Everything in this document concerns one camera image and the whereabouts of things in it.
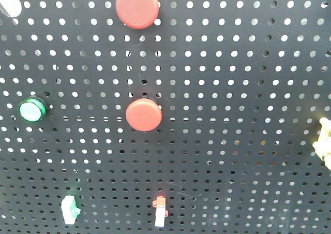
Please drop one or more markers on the lower red mushroom button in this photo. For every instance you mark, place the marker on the lower red mushroom button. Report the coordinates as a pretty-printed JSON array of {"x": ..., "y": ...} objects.
[{"x": 143, "y": 114}]

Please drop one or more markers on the red mushroom button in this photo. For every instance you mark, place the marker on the red mushroom button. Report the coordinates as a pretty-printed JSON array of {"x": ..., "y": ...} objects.
[
  {"x": 137, "y": 14},
  {"x": 143, "y": 114}
]

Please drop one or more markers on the upper red mushroom button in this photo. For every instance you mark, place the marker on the upper red mushroom button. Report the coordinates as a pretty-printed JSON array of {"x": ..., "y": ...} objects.
[{"x": 137, "y": 14}]

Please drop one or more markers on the green round push button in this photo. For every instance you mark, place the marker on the green round push button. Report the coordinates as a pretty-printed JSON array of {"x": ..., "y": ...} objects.
[{"x": 33, "y": 109}]

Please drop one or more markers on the black perforated pegboard panel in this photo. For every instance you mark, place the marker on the black perforated pegboard panel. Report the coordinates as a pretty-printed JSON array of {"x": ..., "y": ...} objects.
[{"x": 241, "y": 85}]

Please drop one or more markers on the red-white rocker switch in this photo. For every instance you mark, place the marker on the red-white rocker switch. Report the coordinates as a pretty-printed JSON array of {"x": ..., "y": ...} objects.
[{"x": 160, "y": 211}]

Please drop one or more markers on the green-white rocker switch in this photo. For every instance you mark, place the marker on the green-white rocker switch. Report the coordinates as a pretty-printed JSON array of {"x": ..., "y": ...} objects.
[{"x": 69, "y": 210}]

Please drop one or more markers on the yellow toggle switch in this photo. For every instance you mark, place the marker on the yellow toggle switch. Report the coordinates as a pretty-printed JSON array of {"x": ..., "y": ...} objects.
[{"x": 322, "y": 145}]

